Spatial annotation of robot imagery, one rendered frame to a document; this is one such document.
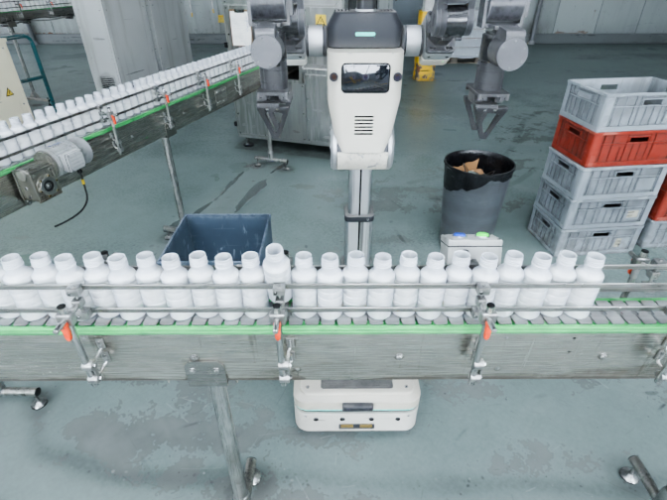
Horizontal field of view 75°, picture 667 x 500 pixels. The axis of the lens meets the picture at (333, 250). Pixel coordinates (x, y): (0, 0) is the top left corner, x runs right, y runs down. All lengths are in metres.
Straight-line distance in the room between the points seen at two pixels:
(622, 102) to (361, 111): 1.98
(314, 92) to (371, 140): 3.19
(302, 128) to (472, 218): 2.38
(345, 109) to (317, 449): 1.37
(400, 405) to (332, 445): 0.35
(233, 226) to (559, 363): 1.13
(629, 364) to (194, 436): 1.65
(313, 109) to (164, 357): 3.77
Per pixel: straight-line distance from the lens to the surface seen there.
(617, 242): 3.63
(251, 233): 1.66
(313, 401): 1.85
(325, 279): 0.97
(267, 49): 0.87
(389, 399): 1.87
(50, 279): 1.17
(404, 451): 2.03
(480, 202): 2.96
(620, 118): 3.14
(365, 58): 1.39
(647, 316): 1.29
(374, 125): 1.43
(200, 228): 1.69
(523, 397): 2.35
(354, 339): 1.05
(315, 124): 4.69
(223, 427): 1.40
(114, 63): 6.81
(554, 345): 1.19
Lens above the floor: 1.70
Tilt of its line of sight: 33 degrees down
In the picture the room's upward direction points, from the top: straight up
